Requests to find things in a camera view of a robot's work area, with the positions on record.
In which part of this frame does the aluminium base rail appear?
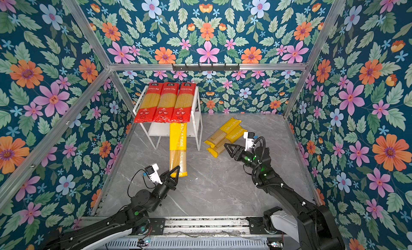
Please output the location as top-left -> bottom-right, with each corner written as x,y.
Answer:
95,216 -> 302,250

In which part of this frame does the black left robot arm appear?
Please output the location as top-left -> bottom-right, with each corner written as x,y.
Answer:
39,166 -> 180,250

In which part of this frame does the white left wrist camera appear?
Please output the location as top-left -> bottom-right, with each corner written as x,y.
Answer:
144,164 -> 162,184

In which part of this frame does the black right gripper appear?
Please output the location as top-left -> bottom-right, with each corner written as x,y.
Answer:
225,144 -> 262,175

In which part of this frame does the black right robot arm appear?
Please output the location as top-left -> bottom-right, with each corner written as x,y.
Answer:
224,137 -> 345,250

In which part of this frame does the red spaghetti bag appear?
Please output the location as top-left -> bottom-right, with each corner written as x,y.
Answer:
134,82 -> 164,123
171,82 -> 196,123
153,82 -> 180,123

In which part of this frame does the yellow pasta pack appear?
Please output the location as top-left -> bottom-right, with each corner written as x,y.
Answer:
207,125 -> 247,158
170,123 -> 187,178
205,118 -> 242,148

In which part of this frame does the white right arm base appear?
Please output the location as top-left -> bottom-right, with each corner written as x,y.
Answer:
263,207 -> 299,241

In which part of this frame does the black wall hook rail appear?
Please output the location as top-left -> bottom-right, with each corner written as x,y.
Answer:
172,64 -> 240,72

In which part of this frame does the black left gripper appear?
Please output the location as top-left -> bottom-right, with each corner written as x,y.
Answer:
147,166 -> 180,215

